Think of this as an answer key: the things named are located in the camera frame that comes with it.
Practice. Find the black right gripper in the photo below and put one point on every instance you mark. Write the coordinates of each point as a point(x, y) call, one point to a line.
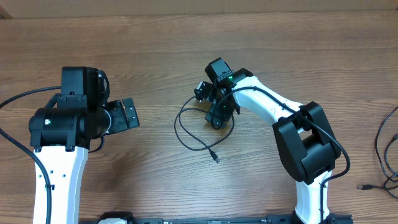
point(216, 111)

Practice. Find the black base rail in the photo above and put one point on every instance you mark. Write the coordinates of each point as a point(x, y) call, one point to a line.
point(127, 217)

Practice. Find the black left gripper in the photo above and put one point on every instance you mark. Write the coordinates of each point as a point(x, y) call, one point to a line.
point(120, 122)

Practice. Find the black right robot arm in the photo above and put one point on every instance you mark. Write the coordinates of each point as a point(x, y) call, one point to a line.
point(306, 144)

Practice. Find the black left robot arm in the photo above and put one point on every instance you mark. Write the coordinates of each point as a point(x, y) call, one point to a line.
point(61, 133)

